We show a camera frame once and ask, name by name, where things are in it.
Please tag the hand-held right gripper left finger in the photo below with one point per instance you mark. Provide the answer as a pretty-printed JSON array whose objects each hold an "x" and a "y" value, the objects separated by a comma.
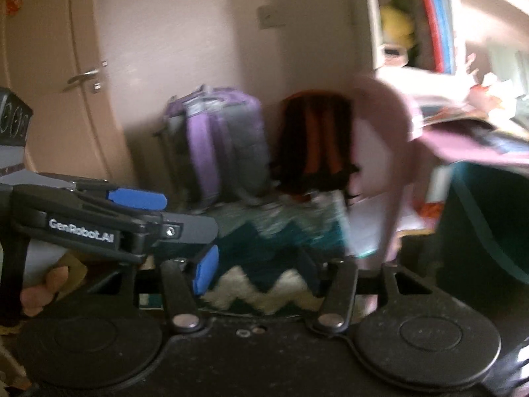
[{"x": 206, "y": 271}]

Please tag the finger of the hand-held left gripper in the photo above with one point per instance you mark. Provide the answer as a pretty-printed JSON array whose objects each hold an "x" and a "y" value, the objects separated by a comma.
[
  {"x": 198, "y": 231},
  {"x": 138, "y": 199}
]

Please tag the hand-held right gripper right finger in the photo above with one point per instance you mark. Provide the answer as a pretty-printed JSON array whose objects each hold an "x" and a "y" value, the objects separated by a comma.
[{"x": 316, "y": 275}]

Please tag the person's left hand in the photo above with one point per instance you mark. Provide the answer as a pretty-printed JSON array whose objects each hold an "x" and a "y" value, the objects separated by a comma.
[{"x": 43, "y": 287}]

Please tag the teal white zigzag rug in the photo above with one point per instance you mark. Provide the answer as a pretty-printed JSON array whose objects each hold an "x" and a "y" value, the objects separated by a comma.
[{"x": 272, "y": 248}]

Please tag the purple grey backpack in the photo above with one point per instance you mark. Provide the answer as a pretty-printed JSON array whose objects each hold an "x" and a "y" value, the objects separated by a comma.
[{"x": 223, "y": 140}]

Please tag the black orange backpack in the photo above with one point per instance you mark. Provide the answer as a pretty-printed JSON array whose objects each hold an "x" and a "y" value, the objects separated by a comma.
[{"x": 316, "y": 140}]

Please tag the beige door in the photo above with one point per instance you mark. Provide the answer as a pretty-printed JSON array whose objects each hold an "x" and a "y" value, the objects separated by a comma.
[{"x": 53, "y": 70}]

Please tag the pink chair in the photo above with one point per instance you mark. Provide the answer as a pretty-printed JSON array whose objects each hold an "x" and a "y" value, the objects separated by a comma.
[{"x": 382, "y": 132}]

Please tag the dark teal bin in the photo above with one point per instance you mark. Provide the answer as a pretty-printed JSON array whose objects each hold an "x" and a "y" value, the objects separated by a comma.
[{"x": 487, "y": 223}]

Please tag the open magazine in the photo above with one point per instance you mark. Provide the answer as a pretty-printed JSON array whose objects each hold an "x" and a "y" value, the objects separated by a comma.
[{"x": 448, "y": 111}]

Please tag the yellow plush toy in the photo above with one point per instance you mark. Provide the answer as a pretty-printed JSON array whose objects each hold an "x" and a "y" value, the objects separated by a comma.
[{"x": 397, "y": 22}]

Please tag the row of upright books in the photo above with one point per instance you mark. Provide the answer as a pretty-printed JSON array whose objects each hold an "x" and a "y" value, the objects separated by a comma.
[{"x": 436, "y": 25}]

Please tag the white bookshelf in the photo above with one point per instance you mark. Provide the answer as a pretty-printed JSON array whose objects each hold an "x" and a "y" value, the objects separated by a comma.
[{"x": 487, "y": 12}]

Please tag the wall light switch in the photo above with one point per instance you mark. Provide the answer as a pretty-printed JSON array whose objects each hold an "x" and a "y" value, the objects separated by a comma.
[{"x": 270, "y": 15}]

